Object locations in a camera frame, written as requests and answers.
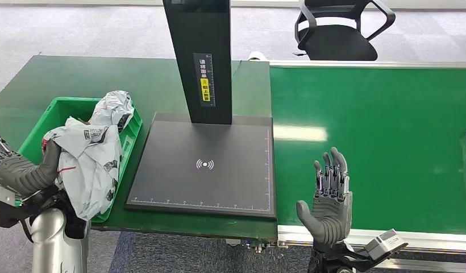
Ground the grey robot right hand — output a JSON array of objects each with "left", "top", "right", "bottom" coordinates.
[{"left": 296, "top": 147, "right": 353, "bottom": 248}]

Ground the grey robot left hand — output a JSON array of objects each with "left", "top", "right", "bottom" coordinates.
[{"left": 0, "top": 133, "right": 63, "bottom": 197}]

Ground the white package with red print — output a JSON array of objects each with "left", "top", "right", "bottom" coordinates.
[{"left": 41, "top": 116, "right": 123, "bottom": 222}]

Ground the grey package with black patch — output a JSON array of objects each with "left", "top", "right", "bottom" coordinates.
[{"left": 89, "top": 90, "right": 135, "bottom": 133}]

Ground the black inbound scanner machine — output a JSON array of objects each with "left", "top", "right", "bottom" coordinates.
[{"left": 124, "top": 0, "right": 277, "bottom": 221}]

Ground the green plastic bin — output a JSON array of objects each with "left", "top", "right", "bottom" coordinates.
[{"left": 14, "top": 97, "right": 143, "bottom": 224}]

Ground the black office chair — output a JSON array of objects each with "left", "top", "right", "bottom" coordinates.
[{"left": 294, "top": 0, "right": 397, "bottom": 62}]

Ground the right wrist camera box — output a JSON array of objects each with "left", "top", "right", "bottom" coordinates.
[{"left": 363, "top": 228, "right": 409, "bottom": 261}]

